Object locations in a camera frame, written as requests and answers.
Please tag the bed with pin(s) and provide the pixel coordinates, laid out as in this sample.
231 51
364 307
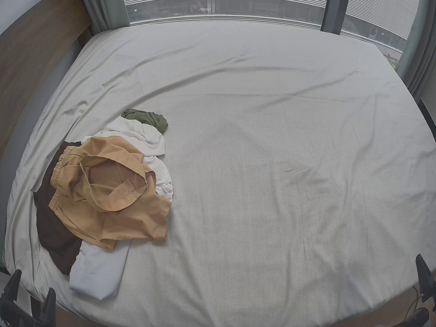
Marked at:
255 97

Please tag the cream white garment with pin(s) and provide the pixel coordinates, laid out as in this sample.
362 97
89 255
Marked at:
160 175

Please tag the brown garment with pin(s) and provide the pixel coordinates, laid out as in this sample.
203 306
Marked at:
51 230

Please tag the black garment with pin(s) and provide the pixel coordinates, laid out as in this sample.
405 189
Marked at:
75 144

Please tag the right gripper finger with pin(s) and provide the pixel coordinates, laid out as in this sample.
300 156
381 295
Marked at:
424 274

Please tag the pale grey garment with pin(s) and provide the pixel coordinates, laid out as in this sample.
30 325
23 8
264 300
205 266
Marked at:
98 271

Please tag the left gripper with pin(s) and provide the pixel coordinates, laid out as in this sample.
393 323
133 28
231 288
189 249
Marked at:
10 315

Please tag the tan shorts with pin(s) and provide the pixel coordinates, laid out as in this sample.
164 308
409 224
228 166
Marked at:
136 216

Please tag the green garment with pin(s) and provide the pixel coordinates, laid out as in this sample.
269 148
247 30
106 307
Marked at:
146 118

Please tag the grey-green curtain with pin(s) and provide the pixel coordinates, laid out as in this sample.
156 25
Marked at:
422 46
102 5

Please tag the window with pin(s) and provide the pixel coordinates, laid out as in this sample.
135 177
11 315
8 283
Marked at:
337 5

